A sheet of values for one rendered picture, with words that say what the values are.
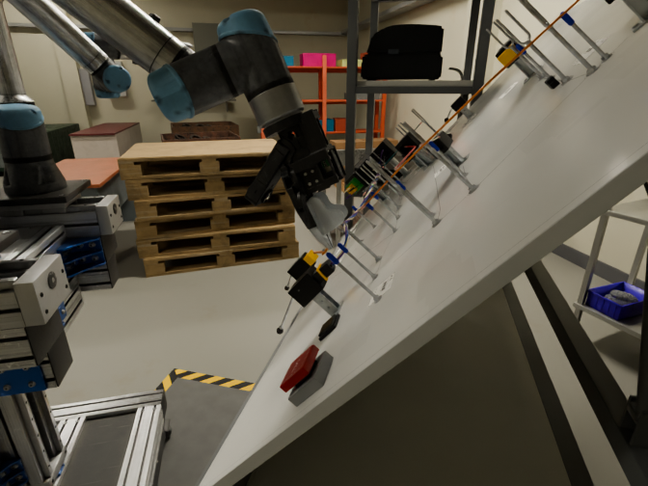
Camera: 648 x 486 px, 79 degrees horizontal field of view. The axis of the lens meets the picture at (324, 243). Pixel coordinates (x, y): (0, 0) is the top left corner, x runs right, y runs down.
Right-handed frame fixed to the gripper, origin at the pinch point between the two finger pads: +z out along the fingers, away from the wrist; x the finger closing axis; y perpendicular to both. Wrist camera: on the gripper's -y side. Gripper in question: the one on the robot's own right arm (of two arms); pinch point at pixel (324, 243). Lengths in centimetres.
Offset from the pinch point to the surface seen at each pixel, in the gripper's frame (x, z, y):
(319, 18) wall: 890, -270, -93
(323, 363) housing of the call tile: -18.0, 10.7, -0.7
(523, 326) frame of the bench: 49, 55, 28
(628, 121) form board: -19.6, -5.4, 36.6
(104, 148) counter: 521, -159, -453
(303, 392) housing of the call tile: -21.0, 12.3, -3.6
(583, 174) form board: -22.5, -3.0, 31.4
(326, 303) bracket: 1.9, 11.0, -4.8
